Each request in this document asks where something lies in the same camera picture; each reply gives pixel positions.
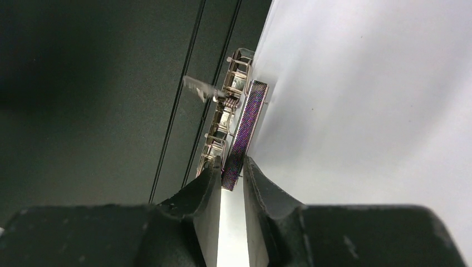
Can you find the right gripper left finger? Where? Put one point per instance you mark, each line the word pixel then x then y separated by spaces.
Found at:
pixel 180 231

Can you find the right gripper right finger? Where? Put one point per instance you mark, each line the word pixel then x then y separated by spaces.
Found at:
pixel 282 231

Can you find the white paper sheet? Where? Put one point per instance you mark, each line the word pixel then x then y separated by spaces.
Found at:
pixel 370 102

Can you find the teal black file folder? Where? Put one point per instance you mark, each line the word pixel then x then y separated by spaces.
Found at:
pixel 93 107

